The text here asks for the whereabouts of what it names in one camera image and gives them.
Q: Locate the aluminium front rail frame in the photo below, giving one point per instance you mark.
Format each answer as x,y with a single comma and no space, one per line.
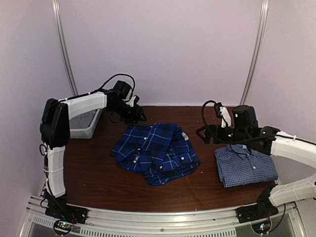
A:
109,223

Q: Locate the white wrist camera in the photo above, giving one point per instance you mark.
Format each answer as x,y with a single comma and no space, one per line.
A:
132,102
222,113

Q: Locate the left circuit board with leds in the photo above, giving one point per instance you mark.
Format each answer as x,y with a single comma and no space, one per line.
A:
62,227

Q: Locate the aluminium corner post right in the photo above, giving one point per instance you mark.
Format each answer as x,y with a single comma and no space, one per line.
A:
262,24

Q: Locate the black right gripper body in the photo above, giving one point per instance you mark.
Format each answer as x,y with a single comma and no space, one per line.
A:
239,137

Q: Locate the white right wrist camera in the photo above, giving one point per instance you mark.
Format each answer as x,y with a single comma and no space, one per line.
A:
222,113

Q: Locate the white plastic mesh basket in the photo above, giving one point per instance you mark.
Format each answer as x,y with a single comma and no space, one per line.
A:
86,133

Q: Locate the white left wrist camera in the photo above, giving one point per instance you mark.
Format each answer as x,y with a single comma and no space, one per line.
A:
132,102

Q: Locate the dark blue plaid shirt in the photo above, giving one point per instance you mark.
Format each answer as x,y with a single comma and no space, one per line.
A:
161,152

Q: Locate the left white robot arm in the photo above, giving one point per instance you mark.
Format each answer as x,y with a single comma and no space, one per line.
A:
55,131

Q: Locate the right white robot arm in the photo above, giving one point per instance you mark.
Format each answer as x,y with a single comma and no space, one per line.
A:
286,163

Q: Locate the folded blue gingham shirt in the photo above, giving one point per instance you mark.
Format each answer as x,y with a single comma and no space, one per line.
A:
239,166

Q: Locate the grey folded shirt in basket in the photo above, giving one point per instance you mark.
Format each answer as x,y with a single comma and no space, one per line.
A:
82,121

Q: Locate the circuit board with leds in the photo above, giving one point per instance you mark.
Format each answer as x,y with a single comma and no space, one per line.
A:
62,227
261,228

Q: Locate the aluminium corner post left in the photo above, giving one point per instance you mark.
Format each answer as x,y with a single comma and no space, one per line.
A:
63,46

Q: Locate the right circuit board with leds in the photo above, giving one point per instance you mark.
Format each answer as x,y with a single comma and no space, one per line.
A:
261,228

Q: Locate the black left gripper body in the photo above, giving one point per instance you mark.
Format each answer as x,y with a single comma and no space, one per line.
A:
126,112

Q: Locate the aluminium corner post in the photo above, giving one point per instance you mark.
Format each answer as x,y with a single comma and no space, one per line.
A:
63,46
262,24

